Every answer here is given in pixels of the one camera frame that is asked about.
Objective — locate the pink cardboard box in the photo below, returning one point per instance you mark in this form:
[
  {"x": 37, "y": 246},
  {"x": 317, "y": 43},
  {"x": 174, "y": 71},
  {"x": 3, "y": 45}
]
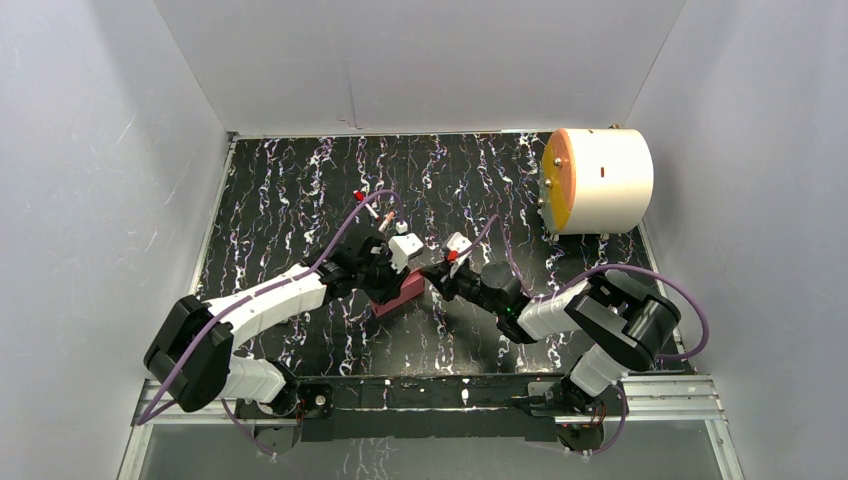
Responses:
[{"x": 412, "y": 287}]

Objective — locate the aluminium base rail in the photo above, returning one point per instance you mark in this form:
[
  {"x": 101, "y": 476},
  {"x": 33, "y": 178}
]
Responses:
[{"x": 661, "y": 397}]

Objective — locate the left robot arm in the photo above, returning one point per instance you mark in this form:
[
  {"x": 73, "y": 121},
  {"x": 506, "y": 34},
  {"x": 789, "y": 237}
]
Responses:
[{"x": 193, "y": 355}]

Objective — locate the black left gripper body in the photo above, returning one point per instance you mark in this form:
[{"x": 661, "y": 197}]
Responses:
[{"x": 385, "y": 277}]

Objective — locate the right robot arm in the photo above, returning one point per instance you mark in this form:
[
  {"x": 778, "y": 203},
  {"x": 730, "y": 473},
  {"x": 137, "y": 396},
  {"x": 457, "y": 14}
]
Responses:
[{"x": 628, "y": 322}]

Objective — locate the white cylindrical drum device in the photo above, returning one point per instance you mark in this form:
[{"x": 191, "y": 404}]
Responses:
[{"x": 594, "y": 181}]

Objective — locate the red capped white marker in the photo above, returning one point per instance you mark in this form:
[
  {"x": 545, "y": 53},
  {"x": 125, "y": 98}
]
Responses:
[{"x": 361, "y": 198}]

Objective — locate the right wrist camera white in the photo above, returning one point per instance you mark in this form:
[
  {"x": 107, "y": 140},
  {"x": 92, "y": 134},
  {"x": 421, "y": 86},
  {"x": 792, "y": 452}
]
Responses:
[{"x": 456, "y": 251}]

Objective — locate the orange capped white marker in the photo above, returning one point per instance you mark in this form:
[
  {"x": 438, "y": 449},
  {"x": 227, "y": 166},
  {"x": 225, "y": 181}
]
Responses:
[{"x": 386, "y": 221}]

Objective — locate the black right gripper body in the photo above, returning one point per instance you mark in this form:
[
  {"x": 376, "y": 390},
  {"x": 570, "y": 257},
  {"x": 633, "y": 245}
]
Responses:
[{"x": 467, "y": 286}]

